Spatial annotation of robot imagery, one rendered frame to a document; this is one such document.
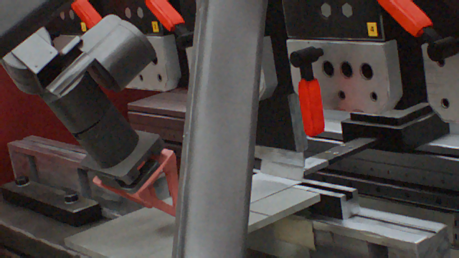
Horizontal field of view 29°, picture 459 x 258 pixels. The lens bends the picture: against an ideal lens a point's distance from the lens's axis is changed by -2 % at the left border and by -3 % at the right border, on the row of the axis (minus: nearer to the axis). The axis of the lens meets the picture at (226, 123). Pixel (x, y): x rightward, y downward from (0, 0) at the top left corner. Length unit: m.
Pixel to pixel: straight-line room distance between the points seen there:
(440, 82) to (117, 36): 0.35
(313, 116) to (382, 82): 0.09
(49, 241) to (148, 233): 0.46
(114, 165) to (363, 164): 0.52
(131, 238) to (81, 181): 0.55
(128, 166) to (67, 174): 0.67
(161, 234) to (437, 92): 0.37
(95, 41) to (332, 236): 0.37
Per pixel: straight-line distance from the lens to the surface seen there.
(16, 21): 0.72
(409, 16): 0.86
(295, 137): 1.13
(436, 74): 0.90
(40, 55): 0.98
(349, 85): 0.99
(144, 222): 1.12
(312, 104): 0.99
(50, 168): 1.70
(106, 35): 1.01
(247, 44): 0.74
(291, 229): 1.16
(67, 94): 0.96
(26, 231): 1.59
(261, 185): 1.17
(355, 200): 1.12
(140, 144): 1.01
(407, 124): 1.28
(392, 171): 1.38
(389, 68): 0.95
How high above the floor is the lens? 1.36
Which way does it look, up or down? 14 degrees down
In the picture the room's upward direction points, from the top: 9 degrees counter-clockwise
